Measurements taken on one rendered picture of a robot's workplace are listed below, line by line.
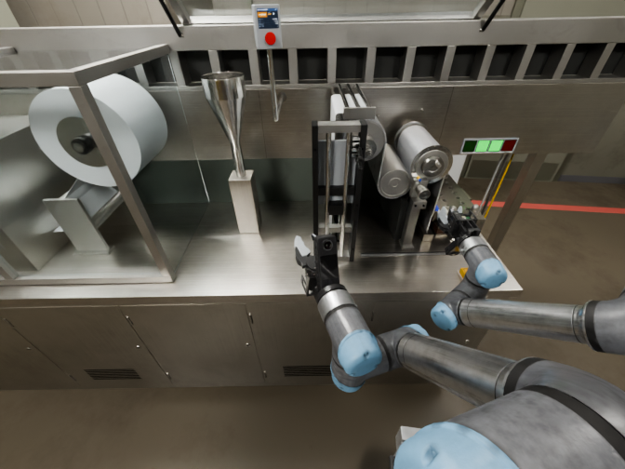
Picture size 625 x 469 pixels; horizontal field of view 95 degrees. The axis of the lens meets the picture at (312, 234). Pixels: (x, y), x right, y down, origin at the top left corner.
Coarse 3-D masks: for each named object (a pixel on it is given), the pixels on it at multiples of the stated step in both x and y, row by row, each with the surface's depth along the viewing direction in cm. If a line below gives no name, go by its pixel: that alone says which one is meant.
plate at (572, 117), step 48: (192, 96) 118; (288, 96) 119; (384, 96) 119; (432, 96) 119; (480, 96) 120; (528, 96) 120; (576, 96) 120; (624, 96) 120; (288, 144) 132; (528, 144) 133; (576, 144) 133
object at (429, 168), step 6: (432, 156) 100; (438, 156) 100; (426, 162) 100; (432, 162) 100; (426, 168) 102; (432, 168) 102; (438, 168) 102; (426, 174) 103; (432, 174) 103; (438, 174) 103
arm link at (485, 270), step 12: (468, 252) 85; (480, 252) 82; (492, 252) 83; (468, 264) 86; (480, 264) 80; (492, 264) 78; (468, 276) 85; (480, 276) 79; (492, 276) 77; (504, 276) 77
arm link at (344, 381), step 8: (384, 352) 59; (384, 360) 58; (336, 368) 57; (376, 368) 58; (384, 368) 59; (336, 376) 59; (344, 376) 56; (360, 376) 57; (368, 376) 58; (336, 384) 61; (344, 384) 59; (352, 384) 58; (360, 384) 60
